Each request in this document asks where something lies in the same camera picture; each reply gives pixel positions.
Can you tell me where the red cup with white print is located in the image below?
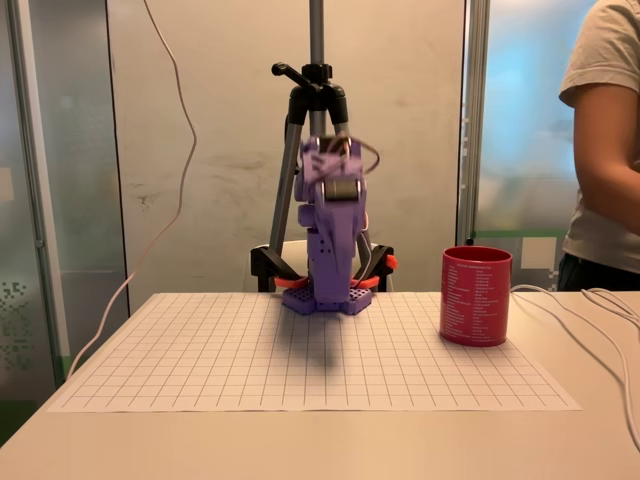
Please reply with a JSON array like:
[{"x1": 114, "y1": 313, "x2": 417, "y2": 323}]
[{"x1": 439, "y1": 245, "x2": 515, "y2": 348}]

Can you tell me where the white grid paper sheet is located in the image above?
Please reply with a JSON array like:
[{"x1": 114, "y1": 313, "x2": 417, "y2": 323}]
[{"x1": 47, "y1": 291, "x2": 584, "y2": 414}]

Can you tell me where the white paper label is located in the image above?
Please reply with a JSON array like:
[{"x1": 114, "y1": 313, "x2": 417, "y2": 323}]
[{"x1": 521, "y1": 236, "x2": 558, "y2": 270}]

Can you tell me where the person in grey t-shirt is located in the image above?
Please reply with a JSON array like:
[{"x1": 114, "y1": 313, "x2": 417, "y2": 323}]
[{"x1": 557, "y1": 0, "x2": 640, "y2": 293}]

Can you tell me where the black clamp with orange handle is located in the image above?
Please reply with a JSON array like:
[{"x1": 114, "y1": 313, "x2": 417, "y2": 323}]
[
  {"x1": 249, "y1": 244, "x2": 311, "y2": 294},
  {"x1": 355, "y1": 243, "x2": 400, "y2": 294}
]

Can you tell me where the grey and black camera tripod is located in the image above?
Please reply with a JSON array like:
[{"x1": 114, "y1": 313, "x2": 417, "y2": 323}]
[{"x1": 268, "y1": 0, "x2": 359, "y2": 254}]

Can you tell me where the pinkish hanging cable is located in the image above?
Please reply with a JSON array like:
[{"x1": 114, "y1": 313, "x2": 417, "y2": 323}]
[{"x1": 66, "y1": 0, "x2": 198, "y2": 379}]

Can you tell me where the metal frame post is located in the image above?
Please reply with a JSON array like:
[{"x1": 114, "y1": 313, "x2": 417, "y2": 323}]
[
  {"x1": 455, "y1": 0, "x2": 492, "y2": 247},
  {"x1": 5, "y1": 0, "x2": 72, "y2": 384}
]

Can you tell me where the white cable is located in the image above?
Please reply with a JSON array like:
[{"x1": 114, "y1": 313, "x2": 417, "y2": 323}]
[
  {"x1": 509, "y1": 283, "x2": 640, "y2": 454},
  {"x1": 581, "y1": 287, "x2": 640, "y2": 326}
]

